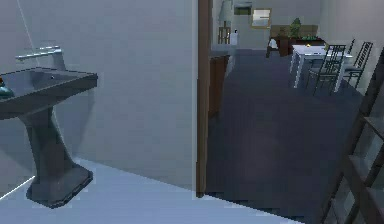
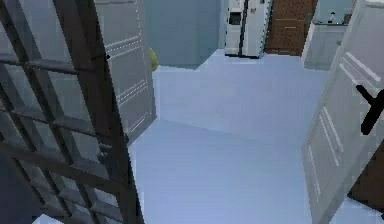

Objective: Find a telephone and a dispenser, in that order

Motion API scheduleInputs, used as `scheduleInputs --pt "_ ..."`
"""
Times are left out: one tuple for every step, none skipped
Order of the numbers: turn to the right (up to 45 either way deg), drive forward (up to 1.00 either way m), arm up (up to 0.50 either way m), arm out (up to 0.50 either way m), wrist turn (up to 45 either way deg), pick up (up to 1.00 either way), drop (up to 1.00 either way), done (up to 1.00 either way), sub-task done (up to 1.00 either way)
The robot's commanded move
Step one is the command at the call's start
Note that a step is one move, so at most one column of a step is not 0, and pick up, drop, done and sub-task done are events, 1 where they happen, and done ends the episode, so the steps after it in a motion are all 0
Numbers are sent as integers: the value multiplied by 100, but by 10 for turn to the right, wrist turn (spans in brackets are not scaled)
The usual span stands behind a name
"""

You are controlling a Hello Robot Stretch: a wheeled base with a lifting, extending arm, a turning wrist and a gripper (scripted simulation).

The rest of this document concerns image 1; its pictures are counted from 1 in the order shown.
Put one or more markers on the teal soap dispenser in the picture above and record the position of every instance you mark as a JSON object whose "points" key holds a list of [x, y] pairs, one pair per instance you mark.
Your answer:
{"points": [[4, 90]]}

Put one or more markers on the brown wooden cabinet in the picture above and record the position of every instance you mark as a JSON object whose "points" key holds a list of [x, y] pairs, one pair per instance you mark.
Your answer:
{"points": [[217, 83]]}

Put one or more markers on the small wooden chair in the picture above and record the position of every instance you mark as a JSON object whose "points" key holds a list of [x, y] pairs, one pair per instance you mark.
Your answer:
{"points": [[224, 34]]}

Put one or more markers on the white bin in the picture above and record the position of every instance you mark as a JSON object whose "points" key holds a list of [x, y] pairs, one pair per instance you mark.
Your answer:
{"points": [[234, 37]]}

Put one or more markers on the dark brown sideboard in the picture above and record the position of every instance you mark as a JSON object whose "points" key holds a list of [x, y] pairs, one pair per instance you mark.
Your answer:
{"points": [[293, 43]]}

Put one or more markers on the white dining table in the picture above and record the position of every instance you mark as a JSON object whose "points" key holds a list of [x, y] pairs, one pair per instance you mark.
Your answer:
{"points": [[308, 53]]}

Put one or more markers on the green house plant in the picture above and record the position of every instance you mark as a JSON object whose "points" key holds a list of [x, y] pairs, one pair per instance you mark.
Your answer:
{"points": [[295, 28]]}

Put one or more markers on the black slatted dining chair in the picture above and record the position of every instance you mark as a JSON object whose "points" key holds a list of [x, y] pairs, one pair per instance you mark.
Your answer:
{"points": [[328, 65], [360, 63]]}

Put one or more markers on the silver sink faucet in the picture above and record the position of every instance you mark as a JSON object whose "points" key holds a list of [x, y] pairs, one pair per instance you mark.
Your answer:
{"points": [[43, 52]]}

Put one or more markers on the gold framed wall picture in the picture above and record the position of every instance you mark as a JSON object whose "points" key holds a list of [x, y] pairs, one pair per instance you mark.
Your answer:
{"points": [[261, 18]]}

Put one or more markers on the grey pedestal sink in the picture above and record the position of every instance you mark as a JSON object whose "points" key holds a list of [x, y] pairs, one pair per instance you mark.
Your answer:
{"points": [[46, 100]]}

